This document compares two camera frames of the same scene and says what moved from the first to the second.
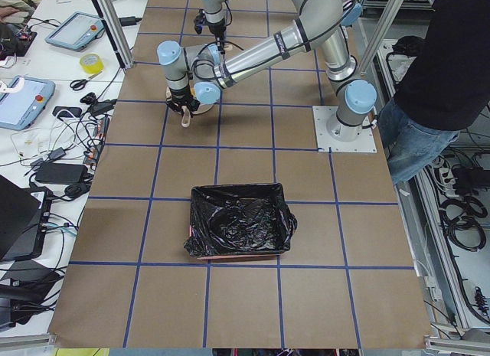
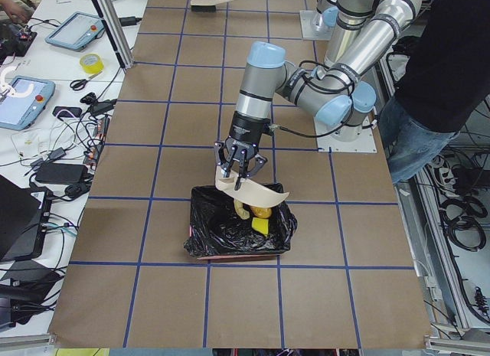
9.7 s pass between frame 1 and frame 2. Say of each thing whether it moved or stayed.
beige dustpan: moved
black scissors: stayed
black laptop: stayed
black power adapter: stayed
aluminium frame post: stayed
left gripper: moved
